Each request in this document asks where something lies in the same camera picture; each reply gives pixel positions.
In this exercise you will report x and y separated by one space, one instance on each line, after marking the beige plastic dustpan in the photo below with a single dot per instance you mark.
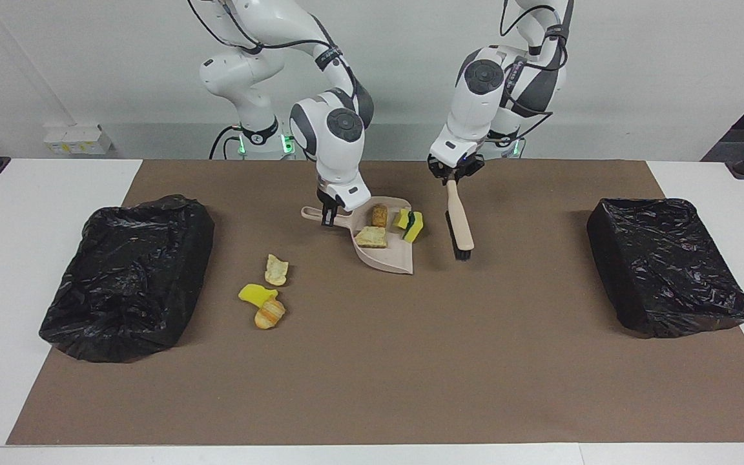
385 258

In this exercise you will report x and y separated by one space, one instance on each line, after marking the white wall socket box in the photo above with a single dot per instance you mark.
78 141

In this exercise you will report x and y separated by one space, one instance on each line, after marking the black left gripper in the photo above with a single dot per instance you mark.
456 165

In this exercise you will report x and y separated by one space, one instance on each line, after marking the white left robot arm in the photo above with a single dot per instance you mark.
482 77

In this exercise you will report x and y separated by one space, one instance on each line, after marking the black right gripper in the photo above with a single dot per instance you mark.
330 200

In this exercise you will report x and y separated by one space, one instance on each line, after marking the beige foam chunk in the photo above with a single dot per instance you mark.
276 270
371 237

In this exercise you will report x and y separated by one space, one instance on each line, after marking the brown table mat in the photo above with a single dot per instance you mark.
540 387

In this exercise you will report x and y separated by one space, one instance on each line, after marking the orange brown bread nugget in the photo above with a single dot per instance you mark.
380 215

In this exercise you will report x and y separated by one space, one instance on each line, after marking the orange striped bread piece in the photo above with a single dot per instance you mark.
270 314

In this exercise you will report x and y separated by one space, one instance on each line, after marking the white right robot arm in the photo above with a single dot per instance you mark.
340 129

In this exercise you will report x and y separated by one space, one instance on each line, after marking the yellow sponge piece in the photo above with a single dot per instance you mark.
252 296
414 227
401 218

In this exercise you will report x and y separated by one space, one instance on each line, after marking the beige hand brush black bristles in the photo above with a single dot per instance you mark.
459 219

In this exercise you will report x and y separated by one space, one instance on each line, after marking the black bag lined bin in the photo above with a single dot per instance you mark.
126 284
662 271

